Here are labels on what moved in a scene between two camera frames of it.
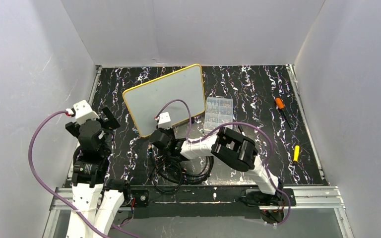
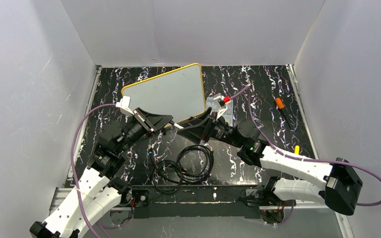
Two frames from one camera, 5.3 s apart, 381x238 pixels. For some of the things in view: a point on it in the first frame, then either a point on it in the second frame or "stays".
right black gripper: (159, 138) to (209, 127)
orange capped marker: (281, 106) stays
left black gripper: (104, 121) to (143, 121)
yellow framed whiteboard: (144, 102) stays
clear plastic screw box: (219, 111) stays
